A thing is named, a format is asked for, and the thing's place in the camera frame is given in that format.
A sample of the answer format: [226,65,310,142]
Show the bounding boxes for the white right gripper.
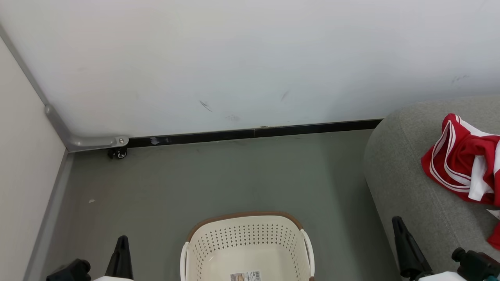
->
[392,216,468,281]

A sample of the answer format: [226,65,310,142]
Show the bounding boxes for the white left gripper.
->
[92,235,135,281]

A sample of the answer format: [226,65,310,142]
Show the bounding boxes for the red garment with white band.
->
[487,222,500,251]

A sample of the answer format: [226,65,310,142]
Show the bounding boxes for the red jersey with striped trim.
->
[421,113,500,219]

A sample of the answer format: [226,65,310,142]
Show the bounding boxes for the grey fabric sofa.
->
[363,96,500,281]

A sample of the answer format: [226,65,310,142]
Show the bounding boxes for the grey panel edge strip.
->
[23,152,75,281]

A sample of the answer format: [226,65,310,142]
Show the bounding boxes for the cream perforated laundry basket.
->
[180,211,315,281]

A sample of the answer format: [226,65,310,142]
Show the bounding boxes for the barcode sticker label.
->
[230,270,261,281]

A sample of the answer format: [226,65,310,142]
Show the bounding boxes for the black baseboard strip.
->
[128,119,383,148]

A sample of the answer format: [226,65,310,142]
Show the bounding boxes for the grey metal corner rail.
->
[0,24,130,153]

